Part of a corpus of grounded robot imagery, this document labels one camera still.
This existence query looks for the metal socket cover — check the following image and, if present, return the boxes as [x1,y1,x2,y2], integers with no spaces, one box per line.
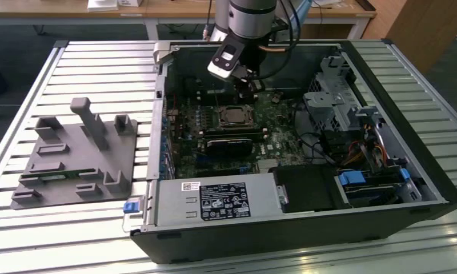
[216,104,258,128]

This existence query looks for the CPU socket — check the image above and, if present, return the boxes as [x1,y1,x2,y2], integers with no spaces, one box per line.
[214,104,261,131]

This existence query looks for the grey case release latch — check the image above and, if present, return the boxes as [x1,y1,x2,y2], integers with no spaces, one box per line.
[152,41,180,64]

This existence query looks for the silver drive cage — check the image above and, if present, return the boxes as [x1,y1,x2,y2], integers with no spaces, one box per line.
[302,55,385,135]

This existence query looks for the wooden desk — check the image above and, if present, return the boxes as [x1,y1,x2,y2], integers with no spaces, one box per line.
[0,0,378,41]

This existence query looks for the green motherboard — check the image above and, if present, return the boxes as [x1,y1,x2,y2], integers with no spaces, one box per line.
[162,90,316,180]

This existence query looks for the black graphics card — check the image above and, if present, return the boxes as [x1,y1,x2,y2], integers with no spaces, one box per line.
[204,138,254,157]

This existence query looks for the silver chipset heatsink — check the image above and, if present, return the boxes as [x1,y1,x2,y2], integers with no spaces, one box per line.
[258,159,282,170]

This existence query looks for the wooden cabinet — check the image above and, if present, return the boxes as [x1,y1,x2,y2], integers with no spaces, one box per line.
[361,0,457,75]

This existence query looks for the black plastic shroud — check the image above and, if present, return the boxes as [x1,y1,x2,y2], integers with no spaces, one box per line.
[268,164,352,214]

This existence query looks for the blue disk carrier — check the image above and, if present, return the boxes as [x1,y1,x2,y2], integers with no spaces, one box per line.
[337,170,400,202]

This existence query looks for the silver power supply unit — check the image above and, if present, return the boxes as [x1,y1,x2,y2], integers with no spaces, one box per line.
[152,172,289,228]

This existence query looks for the grey parts rack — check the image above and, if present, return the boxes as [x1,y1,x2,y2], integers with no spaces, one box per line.
[9,96,138,211]

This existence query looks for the blue case latch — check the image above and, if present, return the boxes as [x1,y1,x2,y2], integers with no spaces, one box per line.
[124,199,145,214]

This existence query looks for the black PC case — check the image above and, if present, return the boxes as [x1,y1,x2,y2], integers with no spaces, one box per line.
[129,39,457,265]

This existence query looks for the green RAM stick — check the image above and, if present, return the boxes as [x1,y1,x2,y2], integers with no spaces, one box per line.
[37,168,100,182]

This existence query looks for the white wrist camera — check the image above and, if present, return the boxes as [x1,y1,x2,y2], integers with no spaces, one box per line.
[206,42,248,79]

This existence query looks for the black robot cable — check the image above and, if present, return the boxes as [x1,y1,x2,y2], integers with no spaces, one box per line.
[257,0,304,80]

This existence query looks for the orange yellow wire bundle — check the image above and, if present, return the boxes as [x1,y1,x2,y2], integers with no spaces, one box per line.
[344,142,389,167]

